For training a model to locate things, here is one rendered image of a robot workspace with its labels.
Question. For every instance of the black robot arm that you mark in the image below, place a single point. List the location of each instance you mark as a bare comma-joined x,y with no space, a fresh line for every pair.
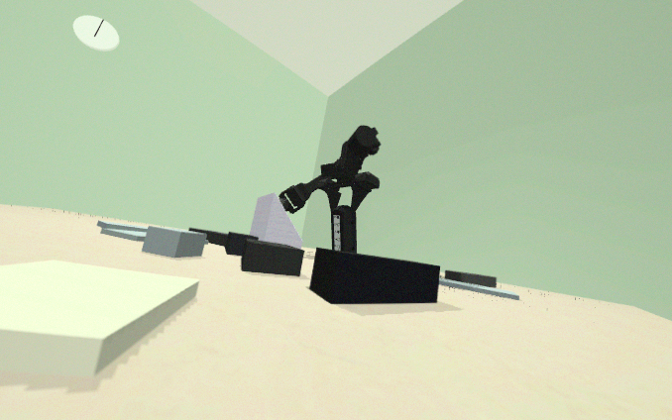
363,142

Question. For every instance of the dark grey controller unit with green rocker switches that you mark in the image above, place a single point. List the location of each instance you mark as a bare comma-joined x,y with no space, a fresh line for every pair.
344,229

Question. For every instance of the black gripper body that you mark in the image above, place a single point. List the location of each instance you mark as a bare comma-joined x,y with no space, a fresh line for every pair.
365,178

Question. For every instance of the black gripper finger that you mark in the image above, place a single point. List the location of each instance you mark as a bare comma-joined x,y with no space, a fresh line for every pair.
333,197
359,193

